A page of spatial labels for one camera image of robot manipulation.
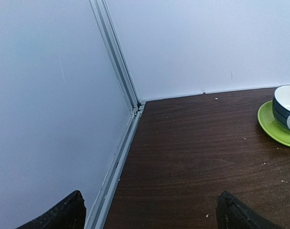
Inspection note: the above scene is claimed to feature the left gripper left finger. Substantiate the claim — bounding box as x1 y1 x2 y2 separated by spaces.
19 190 86 229

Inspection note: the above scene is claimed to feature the white cup with dark band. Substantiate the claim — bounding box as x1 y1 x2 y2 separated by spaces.
272 85 290 132

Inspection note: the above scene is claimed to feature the green saucer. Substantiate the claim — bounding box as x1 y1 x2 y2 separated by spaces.
257 100 290 147

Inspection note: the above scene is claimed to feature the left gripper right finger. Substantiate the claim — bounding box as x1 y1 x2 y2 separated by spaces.
216 191 281 229

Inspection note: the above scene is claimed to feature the left aluminium frame post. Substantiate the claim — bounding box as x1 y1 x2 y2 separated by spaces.
90 0 144 116

